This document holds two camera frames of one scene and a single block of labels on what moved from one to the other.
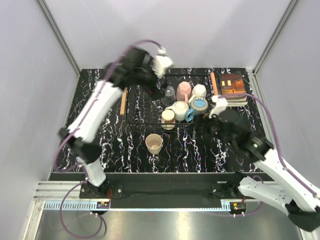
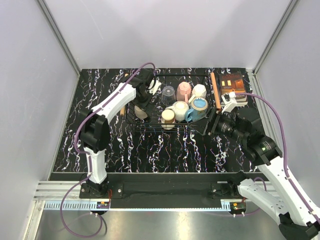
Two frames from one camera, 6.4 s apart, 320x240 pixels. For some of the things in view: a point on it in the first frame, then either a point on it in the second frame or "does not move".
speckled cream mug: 180,108 does not move
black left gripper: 154,90 -> 143,105
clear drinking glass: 169,98 does not move
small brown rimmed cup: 168,116 does not move
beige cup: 153,142 -> 139,113
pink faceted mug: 183,91 does not move
